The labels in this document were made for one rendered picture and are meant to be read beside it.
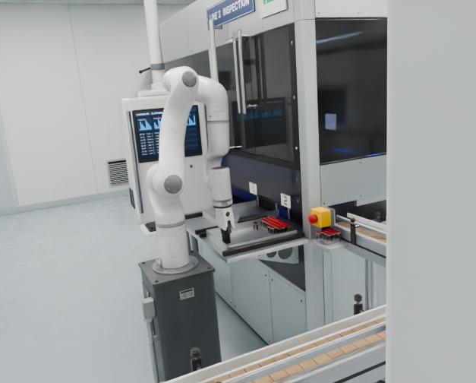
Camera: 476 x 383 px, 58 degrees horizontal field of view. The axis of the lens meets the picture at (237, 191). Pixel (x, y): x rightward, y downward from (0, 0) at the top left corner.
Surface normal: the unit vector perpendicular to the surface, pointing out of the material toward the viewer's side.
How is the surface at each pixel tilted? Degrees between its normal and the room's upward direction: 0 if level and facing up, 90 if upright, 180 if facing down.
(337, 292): 90
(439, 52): 90
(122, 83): 90
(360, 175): 90
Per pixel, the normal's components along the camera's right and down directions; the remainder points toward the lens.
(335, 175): 0.43, 0.18
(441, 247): -0.90, 0.16
